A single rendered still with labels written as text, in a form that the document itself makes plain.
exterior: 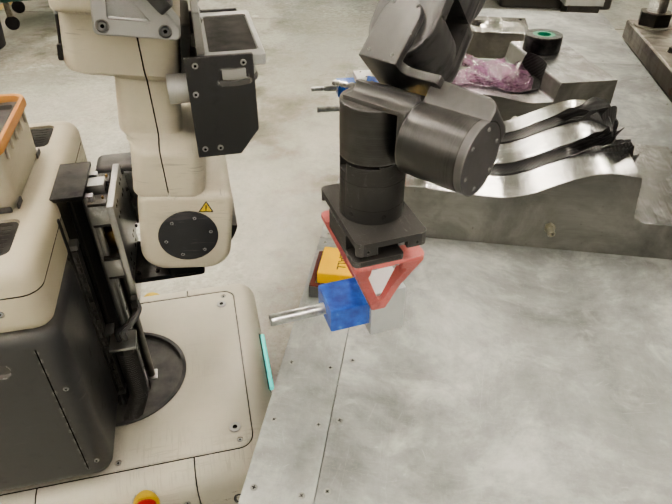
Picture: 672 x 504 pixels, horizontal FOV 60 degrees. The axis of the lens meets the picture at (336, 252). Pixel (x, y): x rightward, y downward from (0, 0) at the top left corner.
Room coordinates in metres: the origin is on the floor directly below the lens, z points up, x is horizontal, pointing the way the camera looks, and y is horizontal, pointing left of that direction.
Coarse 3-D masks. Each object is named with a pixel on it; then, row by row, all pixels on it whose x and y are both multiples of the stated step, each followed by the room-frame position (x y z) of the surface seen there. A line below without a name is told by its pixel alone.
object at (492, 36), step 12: (480, 24) 1.67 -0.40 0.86; (492, 24) 1.66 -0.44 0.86; (504, 24) 1.65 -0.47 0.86; (516, 24) 1.63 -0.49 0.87; (480, 36) 1.56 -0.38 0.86; (492, 36) 1.56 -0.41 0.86; (504, 36) 1.55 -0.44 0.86; (516, 36) 1.55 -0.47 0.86; (468, 48) 1.57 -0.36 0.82; (480, 48) 1.56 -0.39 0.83; (492, 48) 1.56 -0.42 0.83; (504, 48) 1.55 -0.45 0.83
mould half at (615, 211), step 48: (528, 144) 0.85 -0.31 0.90; (432, 192) 0.73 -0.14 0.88; (480, 192) 0.73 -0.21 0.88; (528, 192) 0.71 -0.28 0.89; (576, 192) 0.70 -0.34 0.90; (624, 192) 0.69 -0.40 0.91; (480, 240) 0.72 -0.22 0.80; (528, 240) 0.71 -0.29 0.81; (576, 240) 0.70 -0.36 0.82; (624, 240) 0.68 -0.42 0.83
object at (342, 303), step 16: (384, 272) 0.45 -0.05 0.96; (320, 288) 0.44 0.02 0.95; (336, 288) 0.44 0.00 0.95; (352, 288) 0.44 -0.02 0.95; (400, 288) 0.42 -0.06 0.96; (320, 304) 0.42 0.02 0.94; (336, 304) 0.41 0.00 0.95; (352, 304) 0.41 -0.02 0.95; (368, 304) 0.42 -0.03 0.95; (400, 304) 0.42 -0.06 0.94; (272, 320) 0.40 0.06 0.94; (288, 320) 0.41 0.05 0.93; (336, 320) 0.41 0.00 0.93; (352, 320) 0.41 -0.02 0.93; (368, 320) 0.42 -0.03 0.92; (384, 320) 0.42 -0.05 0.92; (400, 320) 0.42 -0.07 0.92
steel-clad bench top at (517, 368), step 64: (640, 64) 1.51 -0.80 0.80; (640, 128) 1.12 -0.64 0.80; (448, 256) 0.68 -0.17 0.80; (512, 256) 0.68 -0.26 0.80; (576, 256) 0.68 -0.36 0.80; (320, 320) 0.55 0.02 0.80; (448, 320) 0.55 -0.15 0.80; (512, 320) 0.55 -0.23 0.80; (576, 320) 0.55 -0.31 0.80; (640, 320) 0.55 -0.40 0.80; (320, 384) 0.44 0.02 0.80; (384, 384) 0.44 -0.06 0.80; (448, 384) 0.44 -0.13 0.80; (512, 384) 0.44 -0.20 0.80; (576, 384) 0.44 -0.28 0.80; (640, 384) 0.44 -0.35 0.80; (256, 448) 0.35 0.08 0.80; (320, 448) 0.35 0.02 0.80; (384, 448) 0.35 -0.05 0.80; (448, 448) 0.35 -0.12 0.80; (512, 448) 0.35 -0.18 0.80; (576, 448) 0.35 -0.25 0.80; (640, 448) 0.35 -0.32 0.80
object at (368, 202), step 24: (360, 168) 0.41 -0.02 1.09; (384, 168) 0.41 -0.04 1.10; (336, 192) 0.47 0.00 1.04; (360, 192) 0.41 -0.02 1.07; (384, 192) 0.41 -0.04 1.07; (336, 216) 0.43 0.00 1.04; (360, 216) 0.41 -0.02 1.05; (384, 216) 0.41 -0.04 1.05; (408, 216) 0.42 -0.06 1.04; (360, 240) 0.39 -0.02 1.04; (384, 240) 0.39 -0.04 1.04; (408, 240) 0.40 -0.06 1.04
